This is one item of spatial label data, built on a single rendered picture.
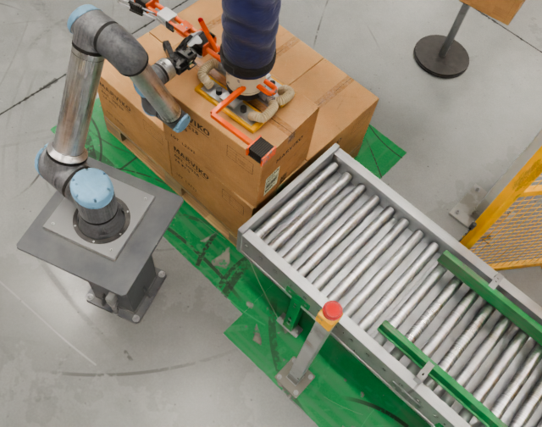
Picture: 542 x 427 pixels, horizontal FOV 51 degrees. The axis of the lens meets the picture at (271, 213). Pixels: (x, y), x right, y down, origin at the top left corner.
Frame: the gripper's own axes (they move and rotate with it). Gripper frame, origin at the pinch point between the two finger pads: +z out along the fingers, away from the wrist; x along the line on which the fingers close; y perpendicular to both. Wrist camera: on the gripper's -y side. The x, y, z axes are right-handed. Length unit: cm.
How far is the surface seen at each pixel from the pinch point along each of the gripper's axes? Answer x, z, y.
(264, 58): 17.6, -2.6, 37.6
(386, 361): -49, -42, 144
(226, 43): 21.3, -9.8, 24.3
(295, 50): -54, 71, 6
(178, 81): -13.6, -15.3, 1.5
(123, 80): -54, -11, -46
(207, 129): -19.3, -22.4, 25.3
